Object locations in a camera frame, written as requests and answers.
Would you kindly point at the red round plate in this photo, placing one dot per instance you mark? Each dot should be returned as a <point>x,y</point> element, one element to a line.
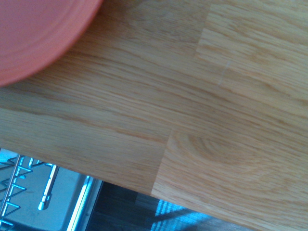
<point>31,33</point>

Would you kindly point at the grey steel dishwasher door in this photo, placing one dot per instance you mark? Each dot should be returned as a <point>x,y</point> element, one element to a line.
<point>65,195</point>

